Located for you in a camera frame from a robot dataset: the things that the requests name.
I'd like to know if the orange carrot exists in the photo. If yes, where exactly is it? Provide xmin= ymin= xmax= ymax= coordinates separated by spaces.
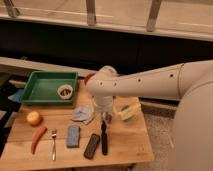
xmin=31 ymin=126 xmax=47 ymax=154

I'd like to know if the blue sponge block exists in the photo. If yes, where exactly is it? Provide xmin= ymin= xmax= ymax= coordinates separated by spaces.
xmin=66 ymin=125 xmax=80 ymax=148

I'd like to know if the metal window post middle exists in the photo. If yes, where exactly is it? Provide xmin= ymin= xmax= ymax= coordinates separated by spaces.
xmin=86 ymin=0 xmax=96 ymax=26

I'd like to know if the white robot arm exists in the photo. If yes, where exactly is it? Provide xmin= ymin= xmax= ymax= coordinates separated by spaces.
xmin=85 ymin=60 xmax=213 ymax=171

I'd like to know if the blue object at left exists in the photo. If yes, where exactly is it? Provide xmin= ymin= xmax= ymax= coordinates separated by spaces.
xmin=8 ymin=89 xmax=23 ymax=102

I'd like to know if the orange bowl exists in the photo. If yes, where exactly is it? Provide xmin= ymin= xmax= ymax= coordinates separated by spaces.
xmin=84 ymin=73 xmax=95 ymax=85

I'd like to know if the metal window post right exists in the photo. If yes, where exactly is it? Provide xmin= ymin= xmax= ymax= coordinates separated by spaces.
xmin=146 ymin=0 xmax=162 ymax=32

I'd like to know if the small white cup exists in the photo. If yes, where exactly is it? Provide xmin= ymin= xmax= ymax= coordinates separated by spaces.
xmin=57 ymin=84 xmax=73 ymax=100

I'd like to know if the metal window post left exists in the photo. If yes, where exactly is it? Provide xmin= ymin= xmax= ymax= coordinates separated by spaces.
xmin=3 ymin=0 xmax=20 ymax=18

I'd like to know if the silver fork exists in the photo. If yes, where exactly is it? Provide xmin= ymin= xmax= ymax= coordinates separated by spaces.
xmin=51 ymin=129 xmax=57 ymax=161

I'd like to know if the metal window post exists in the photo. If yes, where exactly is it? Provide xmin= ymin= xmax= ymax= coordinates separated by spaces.
xmin=86 ymin=0 xmax=96 ymax=26
xmin=3 ymin=0 xmax=20 ymax=18
xmin=146 ymin=0 xmax=162 ymax=32

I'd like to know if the green plastic tray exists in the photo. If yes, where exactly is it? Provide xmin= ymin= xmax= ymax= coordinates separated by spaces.
xmin=21 ymin=71 xmax=78 ymax=105

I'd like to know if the red yellow apple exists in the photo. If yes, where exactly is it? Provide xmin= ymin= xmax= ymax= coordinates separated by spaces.
xmin=26 ymin=111 xmax=42 ymax=126

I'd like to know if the black rectangular remote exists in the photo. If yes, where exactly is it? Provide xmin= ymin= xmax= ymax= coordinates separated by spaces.
xmin=84 ymin=134 xmax=100 ymax=159

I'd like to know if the light blue cloth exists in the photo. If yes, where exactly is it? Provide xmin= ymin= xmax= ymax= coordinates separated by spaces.
xmin=71 ymin=105 xmax=94 ymax=125

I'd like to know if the wooden table board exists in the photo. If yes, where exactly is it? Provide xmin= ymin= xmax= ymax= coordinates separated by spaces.
xmin=0 ymin=79 xmax=155 ymax=171

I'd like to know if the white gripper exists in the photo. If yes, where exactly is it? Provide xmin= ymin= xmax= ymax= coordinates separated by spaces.
xmin=93 ymin=96 xmax=114 ymax=123

